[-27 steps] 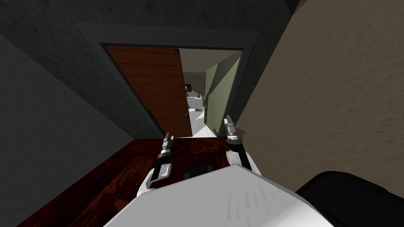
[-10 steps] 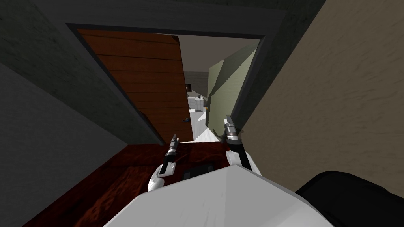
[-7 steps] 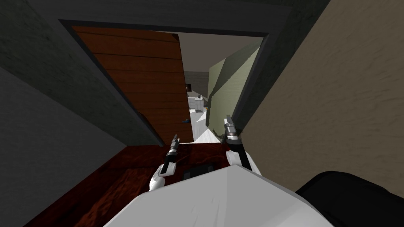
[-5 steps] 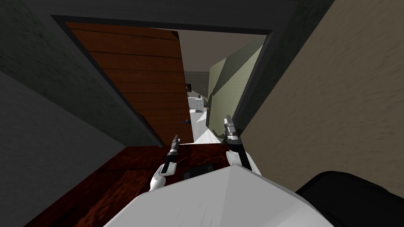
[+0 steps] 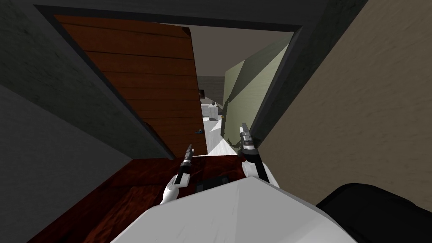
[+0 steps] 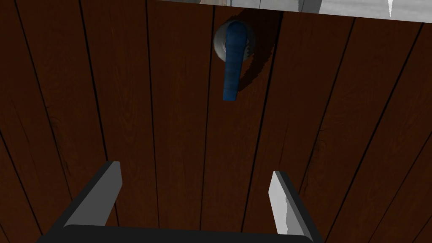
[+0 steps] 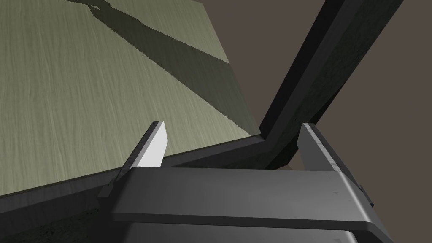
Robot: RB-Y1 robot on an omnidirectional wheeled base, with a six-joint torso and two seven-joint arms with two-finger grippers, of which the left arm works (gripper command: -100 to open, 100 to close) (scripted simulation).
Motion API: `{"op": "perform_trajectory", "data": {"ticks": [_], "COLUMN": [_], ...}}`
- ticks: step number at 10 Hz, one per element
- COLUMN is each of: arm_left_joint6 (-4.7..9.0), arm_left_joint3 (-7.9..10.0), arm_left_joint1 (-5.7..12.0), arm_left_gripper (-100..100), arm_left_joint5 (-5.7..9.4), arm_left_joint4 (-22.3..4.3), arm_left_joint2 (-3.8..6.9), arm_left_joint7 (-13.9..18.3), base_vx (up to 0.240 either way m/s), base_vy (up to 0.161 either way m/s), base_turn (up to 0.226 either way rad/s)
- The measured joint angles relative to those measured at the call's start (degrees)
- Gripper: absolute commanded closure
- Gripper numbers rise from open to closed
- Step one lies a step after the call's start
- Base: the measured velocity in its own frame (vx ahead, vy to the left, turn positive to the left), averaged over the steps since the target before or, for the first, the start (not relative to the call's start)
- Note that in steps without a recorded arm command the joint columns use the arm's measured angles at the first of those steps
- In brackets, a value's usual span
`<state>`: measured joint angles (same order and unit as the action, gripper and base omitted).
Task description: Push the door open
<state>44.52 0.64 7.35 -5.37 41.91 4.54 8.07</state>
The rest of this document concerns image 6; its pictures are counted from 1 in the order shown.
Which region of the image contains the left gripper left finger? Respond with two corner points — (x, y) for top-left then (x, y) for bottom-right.
(51, 161), (123, 229)

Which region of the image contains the blue lever door handle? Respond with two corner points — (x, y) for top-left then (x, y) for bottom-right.
(213, 20), (254, 102)

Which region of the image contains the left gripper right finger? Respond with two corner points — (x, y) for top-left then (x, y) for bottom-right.
(268, 170), (321, 237)

